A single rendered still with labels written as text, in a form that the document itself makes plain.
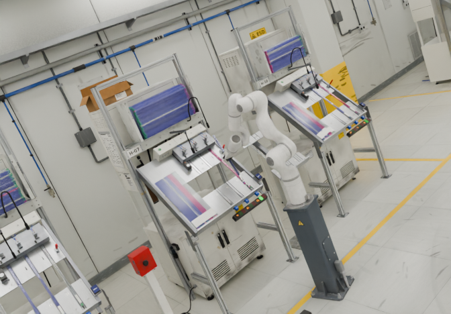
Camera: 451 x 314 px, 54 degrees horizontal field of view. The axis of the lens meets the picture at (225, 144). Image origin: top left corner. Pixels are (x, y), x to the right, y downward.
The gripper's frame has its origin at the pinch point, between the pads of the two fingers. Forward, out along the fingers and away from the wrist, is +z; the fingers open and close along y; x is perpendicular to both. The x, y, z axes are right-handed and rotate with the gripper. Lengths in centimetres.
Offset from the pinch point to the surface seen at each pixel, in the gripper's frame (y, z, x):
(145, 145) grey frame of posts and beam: 53, 5, -37
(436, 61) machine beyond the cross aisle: -420, 152, -77
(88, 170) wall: 92, 137, -97
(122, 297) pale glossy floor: 106, 145, 37
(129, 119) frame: 59, -11, -54
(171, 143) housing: 32.4, 10.4, -33.8
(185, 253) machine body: 54, 38, 45
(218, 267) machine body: 32, 56, 63
